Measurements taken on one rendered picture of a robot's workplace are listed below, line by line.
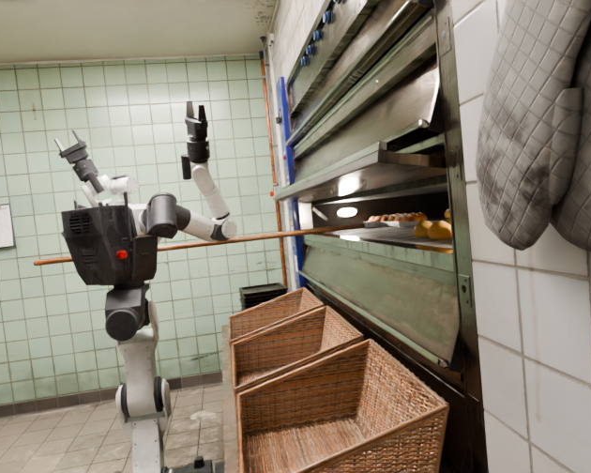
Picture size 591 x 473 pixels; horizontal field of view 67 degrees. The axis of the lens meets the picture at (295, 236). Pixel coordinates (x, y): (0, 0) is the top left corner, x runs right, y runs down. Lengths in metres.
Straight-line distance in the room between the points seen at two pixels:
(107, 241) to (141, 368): 0.55
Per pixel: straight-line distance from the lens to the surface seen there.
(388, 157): 0.96
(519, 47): 0.70
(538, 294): 0.81
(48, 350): 3.93
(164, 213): 1.68
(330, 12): 1.91
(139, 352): 1.94
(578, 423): 0.82
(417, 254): 1.17
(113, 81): 3.82
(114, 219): 1.74
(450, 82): 1.00
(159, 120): 3.69
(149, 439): 2.03
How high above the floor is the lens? 1.30
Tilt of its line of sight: 3 degrees down
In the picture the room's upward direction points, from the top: 6 degrees counter-clockwise
